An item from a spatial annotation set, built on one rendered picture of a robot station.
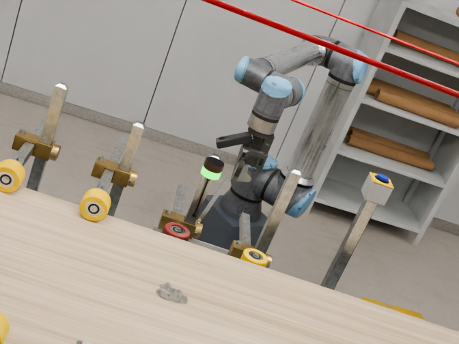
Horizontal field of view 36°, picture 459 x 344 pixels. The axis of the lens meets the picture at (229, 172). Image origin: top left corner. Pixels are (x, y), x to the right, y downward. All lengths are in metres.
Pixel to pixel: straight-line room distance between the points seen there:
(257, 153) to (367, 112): 3.01
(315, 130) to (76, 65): 2.45
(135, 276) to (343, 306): 0.64
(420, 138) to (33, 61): 2.81
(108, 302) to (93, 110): 3.37
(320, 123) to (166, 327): 1.35
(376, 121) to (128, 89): 1.79
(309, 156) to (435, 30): 2.44
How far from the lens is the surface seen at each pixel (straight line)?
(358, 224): 2.26
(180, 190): 2.44
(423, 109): 4.81
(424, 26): 5.07
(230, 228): 2.94
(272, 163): 2.95
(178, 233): 2.07
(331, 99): 2.77
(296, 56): 2.53
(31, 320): 1.60
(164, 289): 1.82
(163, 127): 5.00
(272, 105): 2.13
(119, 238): 1.96
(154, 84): 4.90
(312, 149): 2.83
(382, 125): 5.22
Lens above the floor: 1.90
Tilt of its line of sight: 22 degrees down
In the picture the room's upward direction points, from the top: 22 degrees clockwise
